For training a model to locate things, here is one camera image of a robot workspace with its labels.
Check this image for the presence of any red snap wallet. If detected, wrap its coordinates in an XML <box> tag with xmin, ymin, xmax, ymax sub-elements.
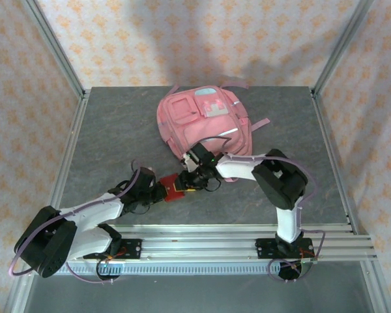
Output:
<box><xmin>159</xmin><ymin>173</ymin><xmax>186</xmax><ymax>202</ymax></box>

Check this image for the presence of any pink student backpack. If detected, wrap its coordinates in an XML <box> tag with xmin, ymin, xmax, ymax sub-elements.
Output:
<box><xmin>156</xmin><ymin>81</ymin><xmax>270</xmax><ymax>183</ymax></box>

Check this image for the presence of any grey lower shelf panel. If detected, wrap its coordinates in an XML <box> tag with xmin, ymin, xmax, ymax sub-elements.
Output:
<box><xmin>21</xmin><ymin>273</ymin><xmax>381</xmax><ymax>313</ymax></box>

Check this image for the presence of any small circuit board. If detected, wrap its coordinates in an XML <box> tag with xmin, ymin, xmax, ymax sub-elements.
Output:
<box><xmin>298</xmin><ymin>256</ymin><xmax>319</xmax><ymax>271</ymax></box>

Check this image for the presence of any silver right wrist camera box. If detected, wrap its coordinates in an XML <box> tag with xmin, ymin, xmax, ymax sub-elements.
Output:
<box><xmin>181</xmin><ymin>153</ymin><xmax>196</xmax><ymax>173</ymax></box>

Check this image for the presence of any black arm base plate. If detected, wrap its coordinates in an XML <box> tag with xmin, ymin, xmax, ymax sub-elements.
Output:
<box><xmin>255</xmin><ymin>237</ymin><xmax>319</xmax><ymax>261</ymax></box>
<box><xmin>83</xmin><ymin>238</ymin><xmax>143</xmax><ymax>260</ymax></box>

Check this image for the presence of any grey slotted cable duct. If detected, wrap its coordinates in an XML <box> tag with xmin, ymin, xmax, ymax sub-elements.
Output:
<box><xmin>35</xmin><ymin>263</ymin><xmax>368</xmax><ymax>276</ymax></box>

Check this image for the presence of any aluminium table edge rail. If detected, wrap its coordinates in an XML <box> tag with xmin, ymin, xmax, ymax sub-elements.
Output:
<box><xmin>25</xmin><ymin>91</ymin><xmax>92</xmax><ymax>241</ymax></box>
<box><xmin>311</xmin><ymin>89</ymin><xmax>372</xmax><ymax>235</ymax></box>

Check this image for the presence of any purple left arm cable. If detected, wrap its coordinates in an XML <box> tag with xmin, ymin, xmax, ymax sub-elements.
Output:
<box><xmin>8</xmin><ymin>158</ymin><xmax>143</xmax><ymax>285</ymax></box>

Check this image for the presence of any aluminium frame leg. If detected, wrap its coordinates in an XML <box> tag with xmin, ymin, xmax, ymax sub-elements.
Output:
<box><xmin>358</xmin><ymin>260</ymin><xmax>391</xmax><ymax>313</ymax></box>
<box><xmin>5</xmin><ymin>260</ymin><xmax>36</xmax><ymax>313</ymax></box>

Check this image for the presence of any aluminium frame corner post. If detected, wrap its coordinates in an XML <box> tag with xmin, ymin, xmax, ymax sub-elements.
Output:
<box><xmin>312</xmin><ymin>0</ymin><xmax>375</xmax><ymax>95</ymax></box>
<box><xmin>21</xmin><ymin>0</ymin><xmax>86</xmax><ymax>98</ymax></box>

